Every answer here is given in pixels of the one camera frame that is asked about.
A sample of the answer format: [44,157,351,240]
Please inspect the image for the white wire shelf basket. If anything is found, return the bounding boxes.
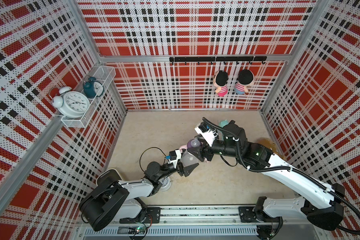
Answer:
[53,66,119,129]

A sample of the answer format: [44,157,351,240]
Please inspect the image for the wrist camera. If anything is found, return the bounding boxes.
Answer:
[195,122,219,147]
[166,149,182,169]

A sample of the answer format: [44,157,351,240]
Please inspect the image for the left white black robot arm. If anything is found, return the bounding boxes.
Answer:
[79,162,199,232]

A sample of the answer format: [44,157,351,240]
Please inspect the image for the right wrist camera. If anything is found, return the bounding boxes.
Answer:
[195,122,219,147]

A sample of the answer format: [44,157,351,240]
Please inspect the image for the black hook rail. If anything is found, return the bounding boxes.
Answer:
[169,56,267,63]

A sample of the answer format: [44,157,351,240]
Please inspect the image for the clear baby bottle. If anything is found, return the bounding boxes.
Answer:
[181,150,199,167]

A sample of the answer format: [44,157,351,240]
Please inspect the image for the large white alarm clock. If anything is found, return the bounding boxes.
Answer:
[52,86,90,119]

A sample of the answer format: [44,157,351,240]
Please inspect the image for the mint green bottle cap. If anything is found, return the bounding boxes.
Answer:
[219,120,229,128]

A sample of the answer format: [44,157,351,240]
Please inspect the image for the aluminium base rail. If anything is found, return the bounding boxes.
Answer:
[73,205,330,240]

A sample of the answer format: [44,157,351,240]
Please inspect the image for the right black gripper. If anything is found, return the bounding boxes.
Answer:
[187,134,241,162]

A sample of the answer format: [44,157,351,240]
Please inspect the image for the brown plush toy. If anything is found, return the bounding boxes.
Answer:
[257,138,286,160]

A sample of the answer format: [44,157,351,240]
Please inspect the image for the plush doll blue pants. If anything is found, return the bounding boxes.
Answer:
[234,70,255,95]

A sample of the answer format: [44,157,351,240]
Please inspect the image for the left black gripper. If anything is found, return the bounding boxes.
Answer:
[156,149,198,180]

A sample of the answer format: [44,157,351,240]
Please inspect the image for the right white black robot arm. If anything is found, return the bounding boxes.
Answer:
[195,118,360,235]

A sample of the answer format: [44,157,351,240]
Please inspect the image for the small white alarm clock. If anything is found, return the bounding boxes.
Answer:
[159,177,172,192]

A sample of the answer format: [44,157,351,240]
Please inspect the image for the pink bottle handle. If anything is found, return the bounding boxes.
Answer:
[179,145,188,152]

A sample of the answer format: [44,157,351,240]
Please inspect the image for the plush doll pink pants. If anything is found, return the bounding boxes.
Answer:
[213,70,228,97]

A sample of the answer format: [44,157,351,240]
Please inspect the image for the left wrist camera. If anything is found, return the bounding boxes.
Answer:
[166,149,182,169]

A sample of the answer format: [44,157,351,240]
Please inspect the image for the teal alarm clock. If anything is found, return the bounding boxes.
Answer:
[83,77,105,99]

